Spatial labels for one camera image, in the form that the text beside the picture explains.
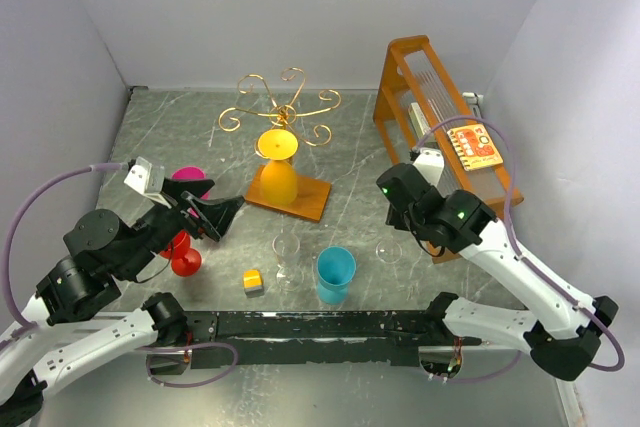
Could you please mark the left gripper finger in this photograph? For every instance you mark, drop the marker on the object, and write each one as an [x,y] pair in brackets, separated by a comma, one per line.
[185,193]
[212,218]

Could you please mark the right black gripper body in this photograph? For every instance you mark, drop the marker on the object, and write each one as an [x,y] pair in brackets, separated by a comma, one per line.
[400,221]

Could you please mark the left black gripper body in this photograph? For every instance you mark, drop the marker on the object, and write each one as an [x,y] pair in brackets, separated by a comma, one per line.
[156,229]

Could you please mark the clear wine glass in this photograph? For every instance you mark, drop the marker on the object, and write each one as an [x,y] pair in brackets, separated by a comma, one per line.
[286,247]
[388,251]

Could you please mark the yellow plastic wine glass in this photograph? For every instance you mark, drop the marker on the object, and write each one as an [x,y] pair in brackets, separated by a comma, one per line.
[278,180]

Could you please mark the blue plastic wine glass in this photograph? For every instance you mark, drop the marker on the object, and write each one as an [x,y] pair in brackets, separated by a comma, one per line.
[336,268]

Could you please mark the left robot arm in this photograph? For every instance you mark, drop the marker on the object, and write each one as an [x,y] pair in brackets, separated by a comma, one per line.
[102,251]

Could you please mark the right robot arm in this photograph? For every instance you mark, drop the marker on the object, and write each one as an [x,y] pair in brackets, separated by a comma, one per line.
[559,327]

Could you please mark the magenta plastic wine glass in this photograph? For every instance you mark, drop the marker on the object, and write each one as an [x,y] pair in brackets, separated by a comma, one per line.
[189,173]

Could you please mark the red plastic wine glass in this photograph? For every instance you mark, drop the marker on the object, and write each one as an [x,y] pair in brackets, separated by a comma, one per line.
[185,261]

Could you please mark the clear wine glass front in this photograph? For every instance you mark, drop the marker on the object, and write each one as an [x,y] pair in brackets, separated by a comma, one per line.
[286,247]

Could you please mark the wooden shelf rack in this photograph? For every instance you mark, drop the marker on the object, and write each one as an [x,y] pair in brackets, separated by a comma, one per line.
[412,72]

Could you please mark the yellow grey small block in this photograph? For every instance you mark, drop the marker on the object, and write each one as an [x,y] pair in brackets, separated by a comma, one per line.
[253,284]

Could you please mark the white box on shelf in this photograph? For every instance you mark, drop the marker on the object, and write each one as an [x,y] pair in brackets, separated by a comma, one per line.
[418,120]

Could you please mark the orange patterned card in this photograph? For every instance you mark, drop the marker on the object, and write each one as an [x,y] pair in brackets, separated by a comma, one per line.
[474,147]

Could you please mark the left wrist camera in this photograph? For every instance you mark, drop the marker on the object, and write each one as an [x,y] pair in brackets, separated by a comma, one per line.
[145,177]

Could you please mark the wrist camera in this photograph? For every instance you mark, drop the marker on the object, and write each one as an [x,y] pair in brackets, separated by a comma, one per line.
[429,162]
[145,177]

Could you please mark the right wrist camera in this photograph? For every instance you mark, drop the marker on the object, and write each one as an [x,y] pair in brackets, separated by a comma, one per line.
[429,162]

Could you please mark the gold wire glass rack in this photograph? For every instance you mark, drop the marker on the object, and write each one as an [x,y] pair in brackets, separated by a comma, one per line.
[313,194]

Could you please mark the black base frame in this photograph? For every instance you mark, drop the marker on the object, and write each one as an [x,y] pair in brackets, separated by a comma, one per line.
[217,339]

